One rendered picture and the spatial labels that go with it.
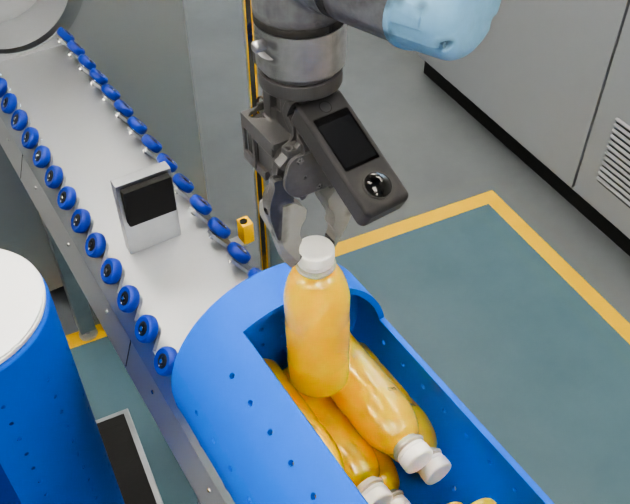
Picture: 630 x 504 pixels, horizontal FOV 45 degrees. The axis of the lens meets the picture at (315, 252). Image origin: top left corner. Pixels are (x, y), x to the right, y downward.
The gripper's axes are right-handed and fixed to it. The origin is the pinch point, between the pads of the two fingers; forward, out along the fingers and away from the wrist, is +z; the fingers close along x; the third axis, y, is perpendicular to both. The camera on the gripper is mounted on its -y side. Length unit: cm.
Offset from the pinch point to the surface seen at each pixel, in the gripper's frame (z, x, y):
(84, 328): 129, 9, 122
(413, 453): 22.5, -4.4, -13.6
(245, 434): 17.5, 11.6, -4.4
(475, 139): 135, -166, 140
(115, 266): 37, 10, 47
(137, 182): 27, 1, 54
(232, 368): 15.1, 9.4, 2.4
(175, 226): 40, -4, 54
